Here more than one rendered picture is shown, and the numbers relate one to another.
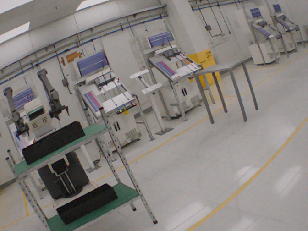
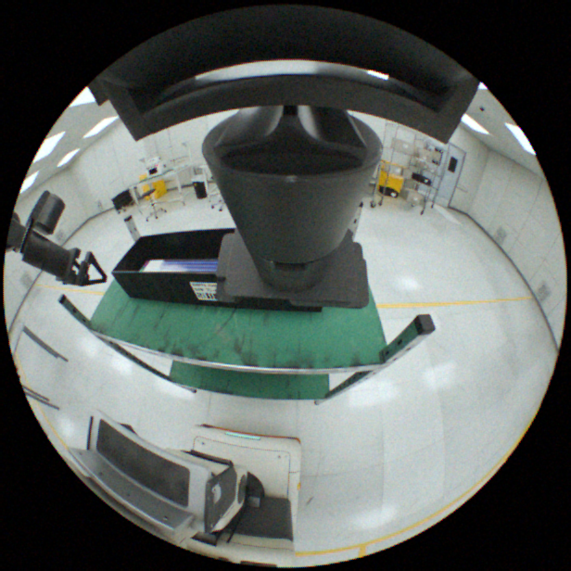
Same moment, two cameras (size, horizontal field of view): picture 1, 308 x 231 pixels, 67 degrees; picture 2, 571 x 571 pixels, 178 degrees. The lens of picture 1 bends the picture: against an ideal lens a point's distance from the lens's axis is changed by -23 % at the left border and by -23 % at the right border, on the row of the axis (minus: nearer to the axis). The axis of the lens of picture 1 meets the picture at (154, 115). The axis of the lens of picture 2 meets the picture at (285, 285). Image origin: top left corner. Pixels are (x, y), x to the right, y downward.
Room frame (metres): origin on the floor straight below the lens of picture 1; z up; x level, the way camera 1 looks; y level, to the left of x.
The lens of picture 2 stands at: (2.26, 1.16, 1.29)
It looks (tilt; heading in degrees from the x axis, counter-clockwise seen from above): 48 degrees down; 209
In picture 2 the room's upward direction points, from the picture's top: straight up
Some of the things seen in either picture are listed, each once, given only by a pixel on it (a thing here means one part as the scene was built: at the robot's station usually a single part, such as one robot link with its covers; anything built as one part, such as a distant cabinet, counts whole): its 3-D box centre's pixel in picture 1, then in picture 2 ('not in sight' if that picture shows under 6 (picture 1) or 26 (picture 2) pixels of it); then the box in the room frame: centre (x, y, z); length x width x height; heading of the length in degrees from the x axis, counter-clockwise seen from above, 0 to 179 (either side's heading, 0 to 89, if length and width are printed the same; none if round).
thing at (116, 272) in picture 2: (51, 142); (206, 264); (2.07, 0.83, 1.01); 0.57 x 0.17 x 0.11; 116
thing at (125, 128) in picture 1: (111, 129); not in sight; (4.99, 0.77, 0.31); 0.70 x 0.65 x 0.62; 117
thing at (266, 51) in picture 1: (257, 31); not in sight; (7.26, -3.69, 0.95); 1.36 x 0.82 x 1.90; 27
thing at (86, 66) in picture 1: (91, 63); not in sight; (4.91, 0.66, 1.52); 0.51 x 0.13 x 0.27; 117
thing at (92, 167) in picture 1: (82, 146); not in sight; (4.25, 1.20, 0.39); 0.24 x 0.24 x 0.78; 27
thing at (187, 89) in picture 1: (175, 79); not in sight; (5.49, -0.62, 0.65); 1.01 x 0.73 x 1.29; 27
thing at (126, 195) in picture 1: (78, 190); (236, 341); (2.08, 0.81, 0.55); 0.91 x 0.46 x 1.10; 117
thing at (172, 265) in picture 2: not in sight; (209, 272); (2.07, 0.83, 0.98); 0.51 x 0.07 x 0.03; 116
